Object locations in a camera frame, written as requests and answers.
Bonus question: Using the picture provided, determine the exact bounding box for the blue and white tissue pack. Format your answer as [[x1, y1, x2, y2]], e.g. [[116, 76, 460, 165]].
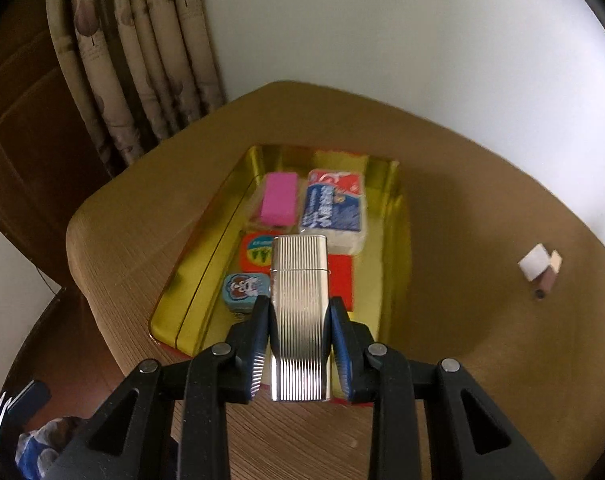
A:
[[299, 167, 369, 255]]

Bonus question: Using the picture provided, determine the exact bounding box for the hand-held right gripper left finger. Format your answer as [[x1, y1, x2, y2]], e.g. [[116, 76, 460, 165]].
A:
[[45, 296, 270, 480]]

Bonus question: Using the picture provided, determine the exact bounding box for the beige patterned curtain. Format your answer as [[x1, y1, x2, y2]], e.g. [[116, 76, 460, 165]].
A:
[[45, 0, 228, 178]]

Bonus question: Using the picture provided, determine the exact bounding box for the blue printed cloth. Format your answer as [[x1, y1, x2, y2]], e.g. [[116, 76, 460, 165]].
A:
[[15, 416, 83, 480]]

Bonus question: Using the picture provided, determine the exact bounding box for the orange tape measure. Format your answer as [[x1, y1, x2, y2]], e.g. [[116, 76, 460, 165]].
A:
[[239, 232, 274, 275]]

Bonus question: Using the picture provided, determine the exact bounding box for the brown wooden door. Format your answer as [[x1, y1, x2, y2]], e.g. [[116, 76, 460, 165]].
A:
[[0, 0, 114, 286]]

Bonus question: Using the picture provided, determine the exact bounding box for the white zigzag patterned cube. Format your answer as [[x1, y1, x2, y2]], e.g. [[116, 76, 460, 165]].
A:
[[517, 243, 553, 282]]

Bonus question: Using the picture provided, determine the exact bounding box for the red tin with gold interior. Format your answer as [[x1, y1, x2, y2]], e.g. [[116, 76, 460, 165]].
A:
[[148, 144, 414, 406]]

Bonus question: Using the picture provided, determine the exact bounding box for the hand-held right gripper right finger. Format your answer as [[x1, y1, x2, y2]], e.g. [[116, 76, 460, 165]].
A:
[[327, 296, 556, 480]]

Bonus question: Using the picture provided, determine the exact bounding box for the small blue bear tin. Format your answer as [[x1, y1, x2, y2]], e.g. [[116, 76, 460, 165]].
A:
[[222, 272, 272, 317]]

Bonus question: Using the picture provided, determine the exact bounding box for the silver ribbed lighter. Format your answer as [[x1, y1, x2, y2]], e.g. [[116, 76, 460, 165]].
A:
[[270, 234, 332, 403]]

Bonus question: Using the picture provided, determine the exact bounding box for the mauve lipstick tube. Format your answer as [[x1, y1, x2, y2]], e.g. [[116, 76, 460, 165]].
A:
[[534, 270, 556, 301]]

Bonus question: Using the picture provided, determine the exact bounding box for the pink block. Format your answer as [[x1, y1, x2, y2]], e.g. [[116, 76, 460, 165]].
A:
[[260, 171, 300, 226]]

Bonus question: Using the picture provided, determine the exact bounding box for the black flat device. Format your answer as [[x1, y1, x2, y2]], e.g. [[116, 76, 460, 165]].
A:
[[0, 380, 52, 448]]

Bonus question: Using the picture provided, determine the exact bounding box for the red block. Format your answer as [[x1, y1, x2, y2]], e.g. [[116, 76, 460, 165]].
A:
[[329, 254, 357, 311]]

